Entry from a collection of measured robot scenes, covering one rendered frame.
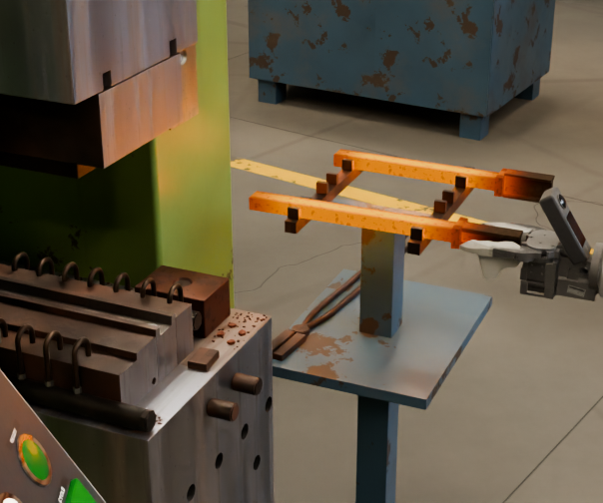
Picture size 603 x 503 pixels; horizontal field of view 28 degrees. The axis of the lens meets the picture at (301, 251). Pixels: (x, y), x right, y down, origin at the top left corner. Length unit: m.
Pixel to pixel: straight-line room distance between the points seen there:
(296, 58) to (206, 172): 3.67
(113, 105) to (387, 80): 4.05
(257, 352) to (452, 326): 0.46
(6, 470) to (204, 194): 0.94
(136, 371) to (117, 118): 0.36
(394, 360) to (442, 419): 1.29
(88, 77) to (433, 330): 0.95
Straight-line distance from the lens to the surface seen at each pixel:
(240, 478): 1.92
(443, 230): 1.91
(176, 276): 1.89
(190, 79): 1.93
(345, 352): 2.10
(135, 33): 1.53
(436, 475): 3.14
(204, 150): 2.04
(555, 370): 3.64
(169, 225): 1.97
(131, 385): 1.67
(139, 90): 1.56
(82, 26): 1.43
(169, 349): 1.74
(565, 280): 1.89
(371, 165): 2.18
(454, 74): 5.36
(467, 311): 2.25
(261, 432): 1.96
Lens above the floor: 1.80
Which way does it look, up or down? 25 degrees down
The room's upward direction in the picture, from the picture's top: straight up
